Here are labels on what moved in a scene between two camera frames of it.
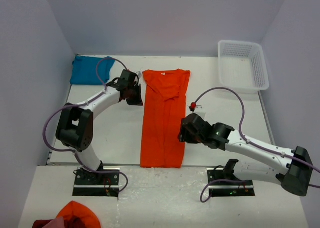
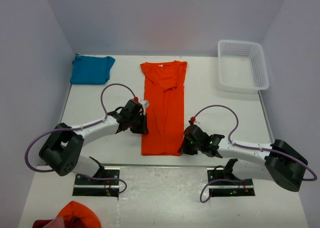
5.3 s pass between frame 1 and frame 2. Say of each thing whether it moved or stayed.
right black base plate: stayed
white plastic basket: stayed
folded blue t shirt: stayed
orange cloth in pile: stayed
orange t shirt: moved
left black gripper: moved
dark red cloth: stayed
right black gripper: moved
